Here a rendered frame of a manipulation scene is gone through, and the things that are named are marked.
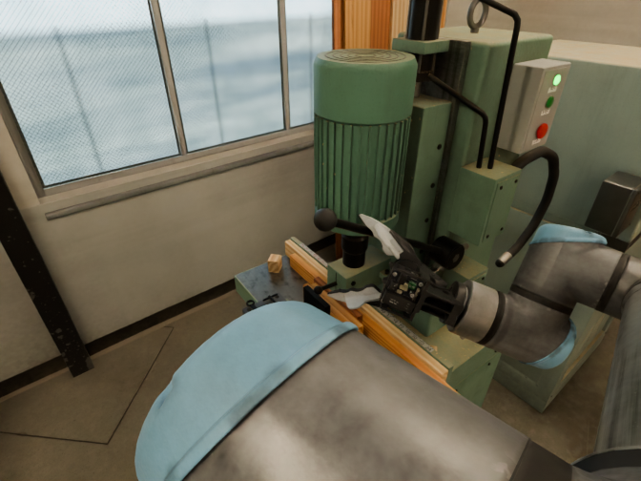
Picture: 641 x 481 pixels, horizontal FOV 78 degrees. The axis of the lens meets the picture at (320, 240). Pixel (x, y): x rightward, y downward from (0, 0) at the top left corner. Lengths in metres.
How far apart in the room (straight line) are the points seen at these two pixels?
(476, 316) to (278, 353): 0.50
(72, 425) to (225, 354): 2.01
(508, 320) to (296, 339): 0.52
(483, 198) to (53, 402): 2.03
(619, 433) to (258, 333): 0.20
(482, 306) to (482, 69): 0.42
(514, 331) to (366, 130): 0.38
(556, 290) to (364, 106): 0.40
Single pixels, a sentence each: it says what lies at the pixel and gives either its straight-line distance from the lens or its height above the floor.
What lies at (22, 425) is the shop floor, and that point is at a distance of 2.29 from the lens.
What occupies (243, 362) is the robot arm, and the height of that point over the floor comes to 1.49.
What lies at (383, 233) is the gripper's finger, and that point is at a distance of 0.64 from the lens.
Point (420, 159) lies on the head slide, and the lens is 0.80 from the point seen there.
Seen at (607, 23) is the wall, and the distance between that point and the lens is 3.02.
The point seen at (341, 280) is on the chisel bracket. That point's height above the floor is 1.06.
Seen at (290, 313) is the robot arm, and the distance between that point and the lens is 0.18.
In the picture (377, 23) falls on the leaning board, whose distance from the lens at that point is 2.42.
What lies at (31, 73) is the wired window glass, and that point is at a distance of 1.88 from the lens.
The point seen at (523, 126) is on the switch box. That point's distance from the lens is 0.88.
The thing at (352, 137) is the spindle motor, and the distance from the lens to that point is 0.68.
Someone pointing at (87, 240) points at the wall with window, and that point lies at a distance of 2.03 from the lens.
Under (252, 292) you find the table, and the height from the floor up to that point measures 0.90.
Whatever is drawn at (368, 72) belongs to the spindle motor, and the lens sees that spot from 0.65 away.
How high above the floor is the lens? 1.61
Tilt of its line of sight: 33 degrees down
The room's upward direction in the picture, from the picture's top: straight up
